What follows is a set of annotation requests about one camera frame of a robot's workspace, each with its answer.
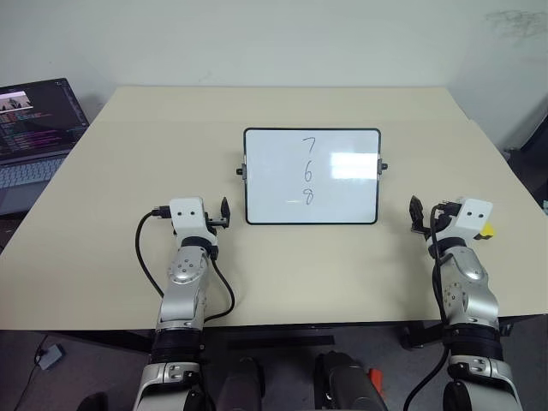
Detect narrow dark rounded shape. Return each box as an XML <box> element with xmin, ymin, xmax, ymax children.
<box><xmin>221</xmin><ymin>356</ymin><xmax>267</xmax><ymax>411</ymax></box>

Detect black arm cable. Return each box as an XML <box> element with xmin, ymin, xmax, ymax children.
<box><xmin>403</xmin><ymin>204</ymin><xmax>456</xmax><ymax>408</ymax></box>
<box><xmin>135</xmin><ymin>206</ymin><xmax>236</xmax><ymax>323</ymax></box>

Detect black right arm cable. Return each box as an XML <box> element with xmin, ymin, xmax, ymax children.
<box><xmin>403</xmin><ymin>204</ymin><xmax>456</xmax><ymax>408</ymax></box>

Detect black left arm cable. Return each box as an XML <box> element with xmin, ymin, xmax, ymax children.
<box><xmin>135</xmin><ymin>206</ymin><xmax>236</xmax><ymax>323</ymax></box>

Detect grey power adapter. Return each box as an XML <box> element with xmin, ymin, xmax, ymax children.
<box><xmin>35</xmin><ymin>344</ymin><xmax>66</xmax><ymax>371</ymax></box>

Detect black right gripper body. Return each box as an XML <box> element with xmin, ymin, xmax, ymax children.
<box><xmin>421</xmin><ymin>211</ymin><xmax>456</xmax><ymax>241</ymax></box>

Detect wide dark rounded shape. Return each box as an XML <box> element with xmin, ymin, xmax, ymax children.
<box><xmin>313</xmin><ymin>350</ymin><xmax>383</xmax><ymax>411</ymax></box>

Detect open grey laptop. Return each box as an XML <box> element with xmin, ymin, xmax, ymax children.
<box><xmin>0</xmin><ymin>77</ymin><xmax>90</xmax><ymax>216</ymax></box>

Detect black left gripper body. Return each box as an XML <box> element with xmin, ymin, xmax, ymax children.
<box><xmin>202</xmin><ymin>211</ymin><xmax>230</xmax><ymax>235</ymax></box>

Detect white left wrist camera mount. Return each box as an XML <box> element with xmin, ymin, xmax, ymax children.
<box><xmin>168</xmin><ymin>197</ymin><xmax>217</xmax><ymax>246</ymax></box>

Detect black table crossbar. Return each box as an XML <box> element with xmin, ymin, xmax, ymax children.
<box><xmin>225</xmin><ymin>335</ymin><xmax>336</xmax><ymax>348</ymax></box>

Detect black-framed small whiteboard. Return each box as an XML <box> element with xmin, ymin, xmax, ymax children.
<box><xmin>235</xmin><ymin>127</ymin><xmax>389</xmax><ymax>226</ymax></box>

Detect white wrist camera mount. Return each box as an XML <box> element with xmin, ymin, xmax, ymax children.
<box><xmin>444</xmin><ymin>197</ymin><xmax>495</xmax><ymax>241</ymax></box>
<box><xmin>168</xmin><ymin>197</ymin><xmax>217</xmax><ymax>246</ymax></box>

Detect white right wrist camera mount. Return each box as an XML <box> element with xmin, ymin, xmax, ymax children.
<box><xmin>444</xmin><ymin>197</ymin><xmax>495</xmax><ymax>241</ymax></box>

